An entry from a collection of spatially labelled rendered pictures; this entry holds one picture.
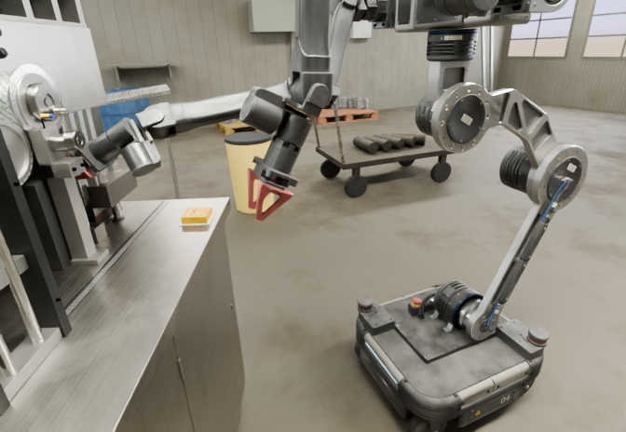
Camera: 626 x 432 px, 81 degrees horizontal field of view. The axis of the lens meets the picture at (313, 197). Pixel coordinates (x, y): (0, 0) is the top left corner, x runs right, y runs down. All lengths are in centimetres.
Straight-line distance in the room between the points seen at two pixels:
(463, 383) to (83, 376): 120
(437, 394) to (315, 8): 123
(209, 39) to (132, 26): 122
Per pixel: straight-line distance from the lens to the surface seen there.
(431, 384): 148
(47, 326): 77
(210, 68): 730
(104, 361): 69
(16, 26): 153
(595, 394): 204
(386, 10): 132
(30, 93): 92
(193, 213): 106
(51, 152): 90
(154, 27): 724
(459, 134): 115
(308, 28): 67
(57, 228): 96
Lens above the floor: 133
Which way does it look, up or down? 22 degrees down
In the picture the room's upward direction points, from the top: 2 degrees counter-clockwise
